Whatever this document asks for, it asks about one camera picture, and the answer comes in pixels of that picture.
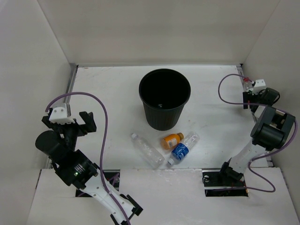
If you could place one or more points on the clear unlabelled plastic bottle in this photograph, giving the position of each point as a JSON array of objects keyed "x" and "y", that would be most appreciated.
[{"x": 150, "y": 154}]

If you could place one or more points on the black plastic waste bin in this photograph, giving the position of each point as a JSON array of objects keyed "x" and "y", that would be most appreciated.
[{"x": 164, "y": 93}]

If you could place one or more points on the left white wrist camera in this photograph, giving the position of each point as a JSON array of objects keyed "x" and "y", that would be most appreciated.
[{"x": 59, "y": 115}]

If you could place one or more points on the blue label water bottle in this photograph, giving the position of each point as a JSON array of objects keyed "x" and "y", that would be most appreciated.
[{"x": 182, "y": 149}]

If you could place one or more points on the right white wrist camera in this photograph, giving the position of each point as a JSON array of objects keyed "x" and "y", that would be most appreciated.
[{"x": 259, "y": 85}]

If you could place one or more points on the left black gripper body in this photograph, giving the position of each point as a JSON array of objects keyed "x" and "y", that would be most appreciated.
[{"x": 71, "y": 124}]

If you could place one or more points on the red label clear bottle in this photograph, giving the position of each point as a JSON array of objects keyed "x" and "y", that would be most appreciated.
[{"x": 247, "y": 84}]

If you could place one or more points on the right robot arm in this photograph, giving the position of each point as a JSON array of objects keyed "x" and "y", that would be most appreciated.
[{"x": 268, "y": 136}]

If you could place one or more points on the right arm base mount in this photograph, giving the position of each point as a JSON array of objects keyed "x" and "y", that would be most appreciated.
[{"x": 214, "y": 183}]

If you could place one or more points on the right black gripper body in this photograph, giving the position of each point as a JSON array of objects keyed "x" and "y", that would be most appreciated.
[{"x": 252, "y": 98}]

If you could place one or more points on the orange juice bottle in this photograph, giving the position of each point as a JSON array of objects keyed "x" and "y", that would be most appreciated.
[{"x": 171, "y": 141}]

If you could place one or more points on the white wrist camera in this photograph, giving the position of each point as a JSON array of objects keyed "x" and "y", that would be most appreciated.
[
  {"x": 59, "y": 115},
  {"x": 259, "y": 85}
]

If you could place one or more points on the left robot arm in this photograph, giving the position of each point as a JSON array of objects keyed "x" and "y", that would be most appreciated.
[{"x": 74, "y": 168}]

